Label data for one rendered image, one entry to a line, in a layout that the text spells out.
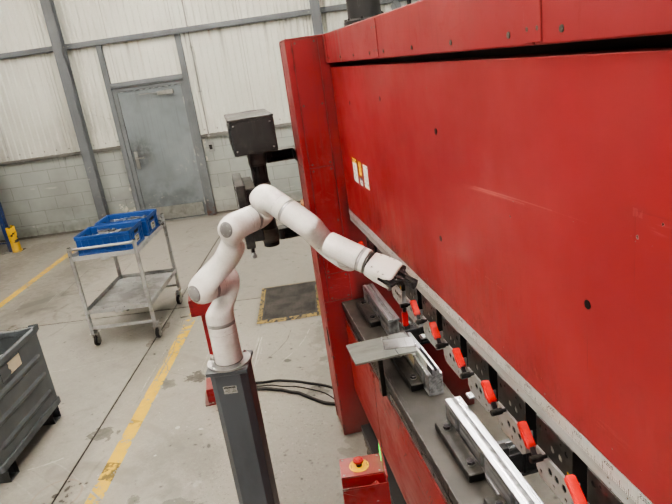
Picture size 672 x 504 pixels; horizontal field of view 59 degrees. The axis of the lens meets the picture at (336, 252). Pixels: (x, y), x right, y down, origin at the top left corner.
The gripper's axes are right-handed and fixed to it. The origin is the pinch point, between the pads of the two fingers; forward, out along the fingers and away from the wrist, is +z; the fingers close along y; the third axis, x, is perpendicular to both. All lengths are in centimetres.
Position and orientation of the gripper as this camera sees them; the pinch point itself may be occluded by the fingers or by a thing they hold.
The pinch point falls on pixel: (410, 282)
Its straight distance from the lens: 191.8
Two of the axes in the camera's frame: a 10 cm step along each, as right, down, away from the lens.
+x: 1.0, -7.3, -6.8
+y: -5.0, 5.5, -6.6
